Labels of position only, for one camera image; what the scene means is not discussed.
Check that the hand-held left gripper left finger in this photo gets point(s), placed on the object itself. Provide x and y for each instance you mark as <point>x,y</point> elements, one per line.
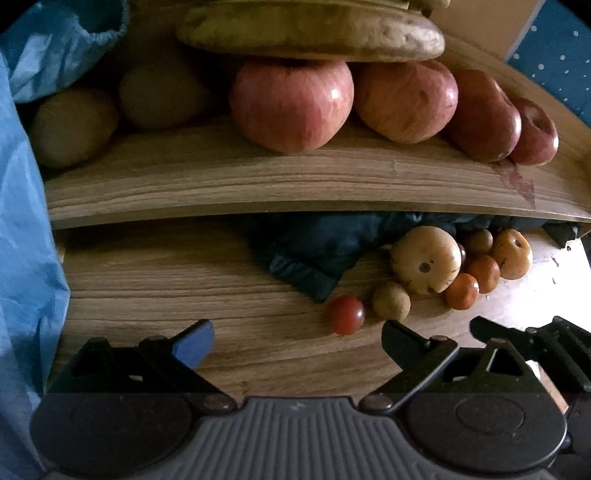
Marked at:
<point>194,345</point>

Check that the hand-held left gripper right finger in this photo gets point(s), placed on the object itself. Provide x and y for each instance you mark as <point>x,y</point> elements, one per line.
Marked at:
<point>404,342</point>

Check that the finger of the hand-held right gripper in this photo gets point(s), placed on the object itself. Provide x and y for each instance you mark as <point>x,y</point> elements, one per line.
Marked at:
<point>489,328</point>
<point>570,325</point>

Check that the small orange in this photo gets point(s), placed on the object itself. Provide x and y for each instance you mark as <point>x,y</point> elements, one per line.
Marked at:
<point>485,272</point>
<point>461,291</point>

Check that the dark red tomato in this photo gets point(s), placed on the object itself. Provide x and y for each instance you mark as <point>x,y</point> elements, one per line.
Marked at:
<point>462,256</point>

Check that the yellow orange round fruit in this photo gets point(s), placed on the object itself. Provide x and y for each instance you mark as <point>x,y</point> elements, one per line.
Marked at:
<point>512,254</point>

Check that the pale striped pepino melon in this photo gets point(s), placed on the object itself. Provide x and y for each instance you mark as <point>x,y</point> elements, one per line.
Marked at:
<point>425,258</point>

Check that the yellow oval fruit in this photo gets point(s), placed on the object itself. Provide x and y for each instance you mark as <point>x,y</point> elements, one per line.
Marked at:
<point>478,242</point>

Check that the small brown round fruit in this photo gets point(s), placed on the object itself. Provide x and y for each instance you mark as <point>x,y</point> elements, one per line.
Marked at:
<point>391,301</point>

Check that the dark blue cloth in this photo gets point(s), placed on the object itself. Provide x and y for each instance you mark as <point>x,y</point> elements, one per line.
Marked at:
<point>314,249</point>

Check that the wooden shelf board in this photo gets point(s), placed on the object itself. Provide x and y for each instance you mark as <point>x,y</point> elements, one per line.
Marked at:
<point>231,180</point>

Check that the light blue plastic sheet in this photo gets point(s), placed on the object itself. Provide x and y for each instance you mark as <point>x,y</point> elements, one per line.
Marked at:
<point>27,277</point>

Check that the red apple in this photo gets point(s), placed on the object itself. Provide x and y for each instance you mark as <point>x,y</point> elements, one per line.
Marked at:
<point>485,117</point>
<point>538,136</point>
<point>291,106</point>
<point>406,99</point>

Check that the brown kiwi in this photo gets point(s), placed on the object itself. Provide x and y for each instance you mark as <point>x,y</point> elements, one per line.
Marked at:
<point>71,129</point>
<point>161,94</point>

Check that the blue white-dotted cloth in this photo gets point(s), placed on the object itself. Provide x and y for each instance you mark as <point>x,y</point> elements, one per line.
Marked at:
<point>558,50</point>

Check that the banana bunch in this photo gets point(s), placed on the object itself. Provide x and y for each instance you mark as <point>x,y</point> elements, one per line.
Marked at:
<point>309,32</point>

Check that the crumpled blue plastic bag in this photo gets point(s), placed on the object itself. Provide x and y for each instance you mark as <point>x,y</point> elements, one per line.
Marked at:
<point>64,41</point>

